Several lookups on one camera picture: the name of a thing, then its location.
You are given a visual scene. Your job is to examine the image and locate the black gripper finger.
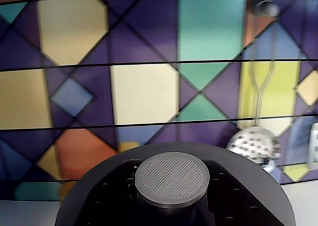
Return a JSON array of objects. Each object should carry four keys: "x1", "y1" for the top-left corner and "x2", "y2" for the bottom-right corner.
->
[
  {"x1": 84, "y1": 159, "x2": 150, "y2": 226},
  {"x1": 205, "y1": 159, "x2": 283, "y2": 226}
]

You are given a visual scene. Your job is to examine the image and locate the gray round pot lid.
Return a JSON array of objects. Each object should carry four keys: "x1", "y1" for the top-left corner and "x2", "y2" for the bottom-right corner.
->
[{"x1": 54, "y1": 141, "x2": 297, "y2": 226}]

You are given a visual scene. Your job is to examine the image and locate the steel perforated skimmer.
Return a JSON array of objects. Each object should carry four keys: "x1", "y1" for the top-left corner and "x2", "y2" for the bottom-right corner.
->
[{"x1": 225, "y1": 2, "x2": 282, "y2": 167}]

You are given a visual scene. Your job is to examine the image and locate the steel slotted spatula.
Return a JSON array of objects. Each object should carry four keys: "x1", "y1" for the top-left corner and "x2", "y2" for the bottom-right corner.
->
[{"x1": 309, "y1": 122, "x2": 318, "y2": 170}]

